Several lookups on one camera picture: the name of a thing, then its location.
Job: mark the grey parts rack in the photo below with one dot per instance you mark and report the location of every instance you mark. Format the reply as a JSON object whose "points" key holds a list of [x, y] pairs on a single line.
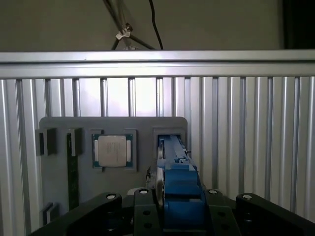
{"points": [[145, 123]]}

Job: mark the black upright post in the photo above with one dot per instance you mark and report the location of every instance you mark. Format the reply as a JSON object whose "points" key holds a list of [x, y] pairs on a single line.
{"points": [[300, 22]]}

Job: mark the silver CPU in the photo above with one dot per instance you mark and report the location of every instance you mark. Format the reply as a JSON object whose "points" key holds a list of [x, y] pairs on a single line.
{"points": [[112, 151]]}

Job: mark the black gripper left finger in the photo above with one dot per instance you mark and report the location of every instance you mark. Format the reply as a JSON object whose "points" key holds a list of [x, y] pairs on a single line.
{"points": [[98, 211]]}

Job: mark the hard disk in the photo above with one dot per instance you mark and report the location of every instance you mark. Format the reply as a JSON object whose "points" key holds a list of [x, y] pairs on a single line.
{"points": [[182, 186]]}

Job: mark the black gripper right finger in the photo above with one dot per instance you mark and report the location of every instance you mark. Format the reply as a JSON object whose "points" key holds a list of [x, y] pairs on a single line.
{"points": [[265, 214]]}

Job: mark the green RAM stick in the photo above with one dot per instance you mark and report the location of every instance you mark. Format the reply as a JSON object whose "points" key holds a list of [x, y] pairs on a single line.
{"points": [[73, 177]]}

